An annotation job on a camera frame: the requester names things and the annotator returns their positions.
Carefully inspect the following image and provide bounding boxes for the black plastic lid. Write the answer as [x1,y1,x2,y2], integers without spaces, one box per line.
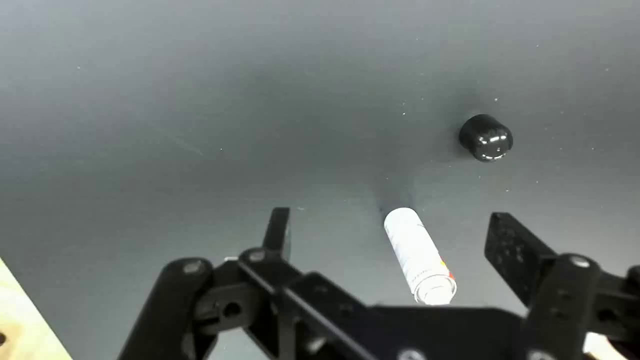
[459,113,514,161]

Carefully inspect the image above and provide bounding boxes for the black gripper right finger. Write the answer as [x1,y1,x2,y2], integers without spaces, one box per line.
[484,212,640,360]

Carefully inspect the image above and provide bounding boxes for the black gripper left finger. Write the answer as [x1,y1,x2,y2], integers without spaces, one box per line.
[119,208,293,360]

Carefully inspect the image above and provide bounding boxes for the light wooden board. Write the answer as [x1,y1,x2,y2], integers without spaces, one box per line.
[0,260,72,360]

